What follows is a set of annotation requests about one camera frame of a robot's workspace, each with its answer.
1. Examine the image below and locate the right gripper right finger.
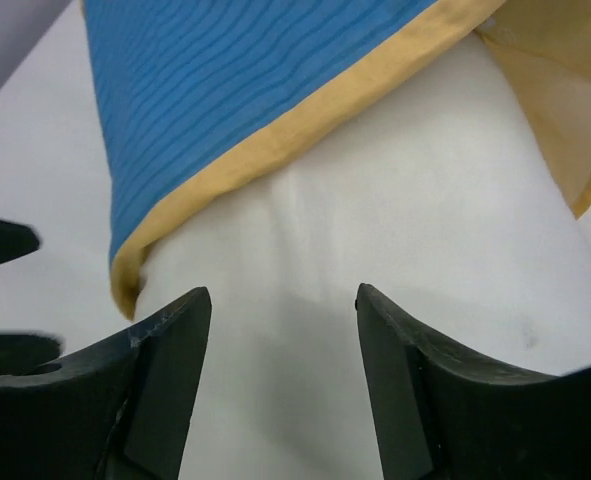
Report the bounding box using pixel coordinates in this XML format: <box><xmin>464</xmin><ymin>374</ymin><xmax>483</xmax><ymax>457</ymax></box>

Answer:
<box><xmin>355</xmin><ymin>284</ymin><xmax>591</xmax><ymax>480</ymax></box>

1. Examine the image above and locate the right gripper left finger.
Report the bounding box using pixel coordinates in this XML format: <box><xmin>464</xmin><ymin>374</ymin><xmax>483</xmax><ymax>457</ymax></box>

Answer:
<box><xmin>0</xmin><ymin>287</ymin><xmax>211</xmax><ymax>479</ymax></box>

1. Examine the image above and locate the white pillow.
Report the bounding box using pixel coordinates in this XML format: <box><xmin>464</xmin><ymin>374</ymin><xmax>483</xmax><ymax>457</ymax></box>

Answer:
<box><xmin>136</xmin><ymin>35</ymin><xmax>591</xmax><ymax>479</ymax></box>

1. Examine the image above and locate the yellow pillowcase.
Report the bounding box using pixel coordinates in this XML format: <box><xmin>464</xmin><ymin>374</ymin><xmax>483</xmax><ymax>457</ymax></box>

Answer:
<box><xmin>81</xmin><ymin>1</ymin><xmax>591</xmax><ymax>318</ymax></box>

